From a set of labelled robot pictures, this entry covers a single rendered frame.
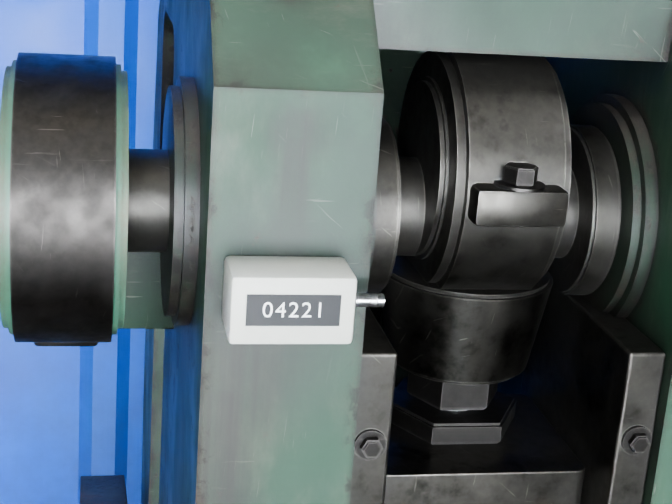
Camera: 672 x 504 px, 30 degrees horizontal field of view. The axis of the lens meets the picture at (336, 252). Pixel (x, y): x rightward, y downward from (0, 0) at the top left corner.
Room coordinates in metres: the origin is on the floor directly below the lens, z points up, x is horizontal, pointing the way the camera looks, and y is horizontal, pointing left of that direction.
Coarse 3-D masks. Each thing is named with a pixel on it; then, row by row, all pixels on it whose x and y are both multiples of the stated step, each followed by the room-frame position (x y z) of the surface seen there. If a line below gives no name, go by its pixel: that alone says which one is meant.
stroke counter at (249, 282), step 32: (256, 256) 0.68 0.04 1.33; (288, 256) 0.68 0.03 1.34; (224, 288) 0.67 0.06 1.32; (256, 288) 0.64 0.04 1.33; (288, 288) 0.64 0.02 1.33; (320, 288) 0.65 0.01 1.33; (352, 288) 0.65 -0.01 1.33; (224, 320) 0.66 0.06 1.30; (256, 320) 0.64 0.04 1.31; (288, 320) 0.64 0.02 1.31; (320, 320) 0.65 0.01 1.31; (352, 320) 0.65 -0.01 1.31
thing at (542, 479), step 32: (416, 416) 0.81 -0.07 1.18; (448, 416) 0.81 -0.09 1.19; (480, 416) 0.81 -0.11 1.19; (512, 416) 0.84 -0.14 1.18; (544, 416) 0.86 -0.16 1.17; (416, 448) 0.79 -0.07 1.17; (448, 448) 0.79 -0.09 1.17; (480, 448) 0.80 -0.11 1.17; (512, 448) 0.80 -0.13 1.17; (544, 448) 0.80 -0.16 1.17; (416, 480) 0.75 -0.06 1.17; (448, 480) 0.75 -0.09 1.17; (480, 480) 0.76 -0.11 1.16; (512, 480) 0.76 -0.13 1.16; (544, 480) 0.77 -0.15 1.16; (576, 480) 0.77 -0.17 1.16
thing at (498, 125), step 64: (448, 64) 0.81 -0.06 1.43; (512, 64) 0.81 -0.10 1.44; (448, 128) 0.78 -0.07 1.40; (512, 128) 0.77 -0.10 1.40; (448, 192) 0.77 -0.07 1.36; (512, 192) 0.74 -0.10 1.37; (448, 256) 0.77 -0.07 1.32; (512, 256) 0.77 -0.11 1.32; (384, 320) 0.83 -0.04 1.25; (448, 320) 0.78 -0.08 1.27; (512, 320) 0.79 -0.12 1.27; (448, 384) 0.81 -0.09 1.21
